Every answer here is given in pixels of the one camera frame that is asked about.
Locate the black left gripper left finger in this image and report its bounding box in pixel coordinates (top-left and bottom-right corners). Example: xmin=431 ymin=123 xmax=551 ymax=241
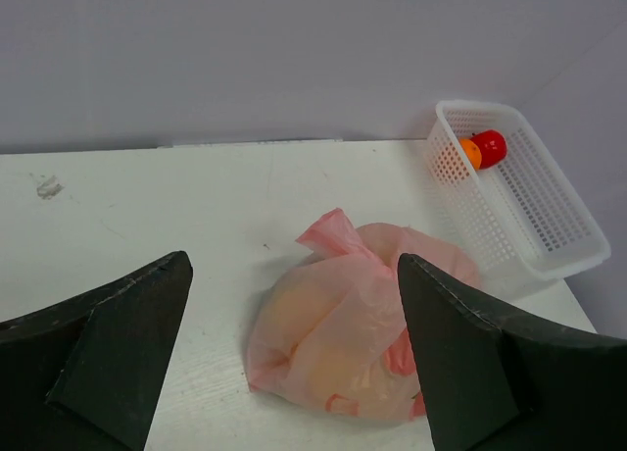
xmin=1 ymin=251 xmax=193 ymax=450

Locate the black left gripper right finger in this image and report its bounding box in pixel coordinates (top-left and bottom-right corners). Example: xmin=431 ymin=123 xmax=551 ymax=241
xmin=398 ymin=254 xmax=626 ymax=450

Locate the pink plastic bag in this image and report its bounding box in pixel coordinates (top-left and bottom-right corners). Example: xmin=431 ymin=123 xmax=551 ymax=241
xmin=245 ymin=209 xmax=480 ymax=422

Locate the orange fake fruit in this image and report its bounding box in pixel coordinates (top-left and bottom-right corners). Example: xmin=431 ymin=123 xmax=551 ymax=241
xmin=459 ymin=138 xmax=482 ymax=171

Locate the red fake apple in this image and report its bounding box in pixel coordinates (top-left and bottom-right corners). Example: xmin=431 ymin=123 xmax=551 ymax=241
xmin=471 ymin=129 xmax=507 ymax=170

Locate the white plastic basket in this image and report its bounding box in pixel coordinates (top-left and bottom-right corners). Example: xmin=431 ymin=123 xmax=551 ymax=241
xmin=424 ymin=100 xmax=611 ymax=299

